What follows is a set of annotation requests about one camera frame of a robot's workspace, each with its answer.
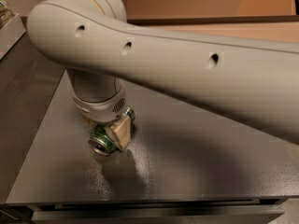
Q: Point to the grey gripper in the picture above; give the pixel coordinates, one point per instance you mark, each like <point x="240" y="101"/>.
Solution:
<point x="103" y="111"/>

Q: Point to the green soda can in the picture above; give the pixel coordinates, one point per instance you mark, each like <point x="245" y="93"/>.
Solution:
<point x="99" y="141"/>

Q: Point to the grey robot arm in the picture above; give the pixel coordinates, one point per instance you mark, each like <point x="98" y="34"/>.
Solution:
<point x="252" y="81"/>

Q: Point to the white box at left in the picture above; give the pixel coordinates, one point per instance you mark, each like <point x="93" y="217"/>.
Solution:
<point x="10" y="34"/>

